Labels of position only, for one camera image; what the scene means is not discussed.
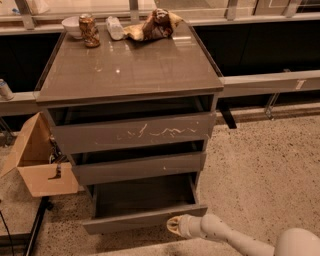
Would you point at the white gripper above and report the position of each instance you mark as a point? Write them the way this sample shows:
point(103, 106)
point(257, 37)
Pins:
point(187, 225)

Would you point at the grey bottom drawer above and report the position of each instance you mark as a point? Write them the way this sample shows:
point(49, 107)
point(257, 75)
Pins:
point(140, 203)

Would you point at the grey drawer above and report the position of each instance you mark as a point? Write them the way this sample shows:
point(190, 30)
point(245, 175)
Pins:
point(139, 162)
point(123, 125)
point(140, 203)

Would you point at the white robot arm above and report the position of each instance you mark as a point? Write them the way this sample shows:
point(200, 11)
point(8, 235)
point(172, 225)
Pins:
point(292, 242)

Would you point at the grey middle drawer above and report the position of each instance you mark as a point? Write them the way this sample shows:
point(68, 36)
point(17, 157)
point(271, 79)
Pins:
point(139, 162)

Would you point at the grey drawer cabinet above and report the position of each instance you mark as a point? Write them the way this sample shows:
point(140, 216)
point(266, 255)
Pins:
point(126, 71)

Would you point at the grey top drawer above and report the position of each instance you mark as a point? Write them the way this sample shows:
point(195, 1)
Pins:
point(123, 125)

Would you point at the black floor bar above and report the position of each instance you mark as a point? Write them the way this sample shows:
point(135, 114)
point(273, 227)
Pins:
point(44, 205)

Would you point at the open cardboard box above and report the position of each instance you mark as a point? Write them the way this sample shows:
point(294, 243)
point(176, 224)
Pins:
point(30, 157)

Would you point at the brown soda can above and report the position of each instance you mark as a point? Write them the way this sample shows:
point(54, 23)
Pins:
point(89, 30)

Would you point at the white bowl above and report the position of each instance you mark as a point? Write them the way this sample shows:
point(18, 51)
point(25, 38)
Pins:
point(71, 25)

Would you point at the grey horizontal rail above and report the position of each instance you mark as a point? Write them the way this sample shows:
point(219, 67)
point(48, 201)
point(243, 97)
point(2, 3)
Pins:
point(233, 86)

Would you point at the white can on rail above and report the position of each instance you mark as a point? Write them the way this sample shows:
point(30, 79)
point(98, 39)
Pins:
point(5, 91)

